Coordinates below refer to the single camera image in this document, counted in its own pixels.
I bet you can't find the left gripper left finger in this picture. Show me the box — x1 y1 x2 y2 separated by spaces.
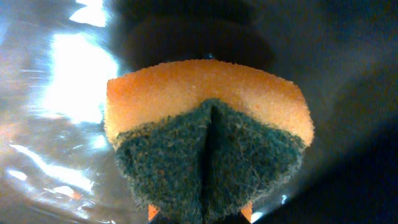
148 204 159 221

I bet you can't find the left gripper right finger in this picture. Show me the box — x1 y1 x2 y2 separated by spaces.
240 202 252 223

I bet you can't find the orange green sponge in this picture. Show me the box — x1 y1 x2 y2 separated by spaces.
104 59 315 223

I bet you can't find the black rectangular tray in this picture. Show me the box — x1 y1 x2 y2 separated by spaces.
1 0 397 223

